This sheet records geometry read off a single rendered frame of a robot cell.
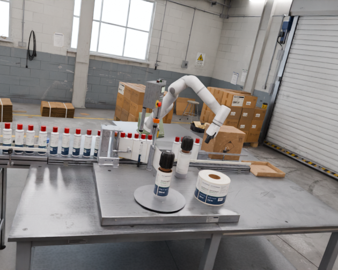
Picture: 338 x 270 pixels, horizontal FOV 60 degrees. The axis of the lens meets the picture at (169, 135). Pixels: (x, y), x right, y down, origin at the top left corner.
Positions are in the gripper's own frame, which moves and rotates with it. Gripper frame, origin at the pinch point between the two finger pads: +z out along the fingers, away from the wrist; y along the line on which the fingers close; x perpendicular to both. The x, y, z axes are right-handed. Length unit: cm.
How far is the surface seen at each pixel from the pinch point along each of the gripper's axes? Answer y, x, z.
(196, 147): 2.4, -7.4, 8.7
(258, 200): 53, 28, 16
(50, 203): 57, -100, 62
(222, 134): -16.7, 20.7, -9.6
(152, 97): -1, -59, -11
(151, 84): -2, -64, -19
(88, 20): -539, -104, -71
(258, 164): -13, 70, 0
